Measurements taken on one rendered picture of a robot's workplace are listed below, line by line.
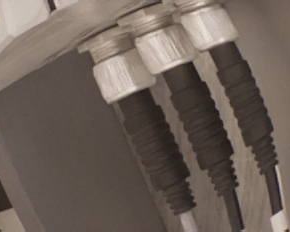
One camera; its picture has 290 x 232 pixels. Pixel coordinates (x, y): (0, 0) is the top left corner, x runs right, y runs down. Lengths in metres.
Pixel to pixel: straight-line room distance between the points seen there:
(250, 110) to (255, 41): 0.06
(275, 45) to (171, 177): 0.06
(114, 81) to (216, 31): 0.07
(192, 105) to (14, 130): 0.14
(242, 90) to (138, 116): 0.07
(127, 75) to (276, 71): 0.05
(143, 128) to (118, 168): 0.11
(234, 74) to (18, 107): 0.18
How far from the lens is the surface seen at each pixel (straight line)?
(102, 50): 0.65
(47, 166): 0.75
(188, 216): 0.66
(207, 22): 0.59
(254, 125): 0.59
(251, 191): 0.69
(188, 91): 0.62
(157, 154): 0.65
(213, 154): 0.62
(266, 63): 0.65
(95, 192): 0.76
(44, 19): 0.48
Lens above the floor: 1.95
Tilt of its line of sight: 42 degrees down
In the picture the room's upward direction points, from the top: 3 degrees counter-clockwise
